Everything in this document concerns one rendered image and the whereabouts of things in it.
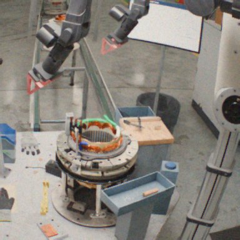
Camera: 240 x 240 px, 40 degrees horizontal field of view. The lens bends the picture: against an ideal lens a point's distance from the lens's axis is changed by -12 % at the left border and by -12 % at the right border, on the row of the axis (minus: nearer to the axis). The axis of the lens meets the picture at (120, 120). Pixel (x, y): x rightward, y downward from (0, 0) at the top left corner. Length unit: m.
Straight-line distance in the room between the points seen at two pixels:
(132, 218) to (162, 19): 1.41
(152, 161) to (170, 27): 1.00
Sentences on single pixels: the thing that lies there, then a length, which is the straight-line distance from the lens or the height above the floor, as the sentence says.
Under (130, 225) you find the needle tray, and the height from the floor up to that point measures 0.92.
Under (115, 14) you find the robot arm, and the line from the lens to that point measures 1.46.
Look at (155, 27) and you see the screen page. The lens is 2.30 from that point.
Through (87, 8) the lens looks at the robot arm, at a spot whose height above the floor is 1.68.
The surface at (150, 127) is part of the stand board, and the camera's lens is 1.62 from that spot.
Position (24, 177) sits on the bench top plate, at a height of 0.78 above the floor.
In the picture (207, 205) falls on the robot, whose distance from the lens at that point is 1.33.
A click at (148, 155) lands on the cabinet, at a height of 0.99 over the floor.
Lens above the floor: 1.84
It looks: 28 degrees down
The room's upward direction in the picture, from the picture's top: 6 degrees clockwise
